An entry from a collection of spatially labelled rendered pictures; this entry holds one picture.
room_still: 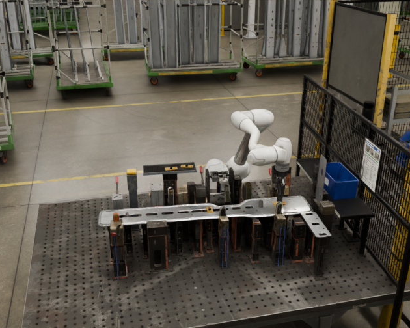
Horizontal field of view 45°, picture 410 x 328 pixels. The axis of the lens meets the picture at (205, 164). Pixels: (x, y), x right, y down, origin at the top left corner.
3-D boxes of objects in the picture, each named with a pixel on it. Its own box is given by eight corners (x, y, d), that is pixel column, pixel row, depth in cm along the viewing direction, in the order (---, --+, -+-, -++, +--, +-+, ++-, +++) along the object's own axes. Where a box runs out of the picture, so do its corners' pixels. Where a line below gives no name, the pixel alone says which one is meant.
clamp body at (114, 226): (112, 282, 299) (107, 230, 284) (112, 267, 312) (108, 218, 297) (129, 280, 300) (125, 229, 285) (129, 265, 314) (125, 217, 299)
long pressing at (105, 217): (97, 230, 299) (97, 227, 298) (99, 211, 319) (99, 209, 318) (315, 213, 317) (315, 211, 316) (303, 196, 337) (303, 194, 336)
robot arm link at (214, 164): (200, 183, 404) (200, 158, 396) (219, 179, 412) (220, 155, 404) (208, 191, 391) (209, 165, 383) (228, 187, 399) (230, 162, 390)
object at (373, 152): (374, 194, 306) (381, 149, 294) (358, 179, 327) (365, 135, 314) (377, 194, 307) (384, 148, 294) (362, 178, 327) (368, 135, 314)
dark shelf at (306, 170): (340, 220, 306) (341, 216, 305) (295, 162, 387) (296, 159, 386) (373, 217, 309) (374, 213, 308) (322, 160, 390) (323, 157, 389)
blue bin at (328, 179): (333, 200, 324) (335, 182, 319) (315, 179, 352) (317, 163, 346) (356, 198, 327) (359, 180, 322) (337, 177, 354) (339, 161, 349)
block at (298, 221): (291, 263, 315) (294, 226, 304) (286, 254, 325) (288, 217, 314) (305, 262, 316) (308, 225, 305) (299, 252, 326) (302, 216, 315)
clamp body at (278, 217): (272, 267, 312) (275, 220, 297) (267, 257, 322) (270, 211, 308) (286, 266, 313) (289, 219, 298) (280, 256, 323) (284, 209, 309)
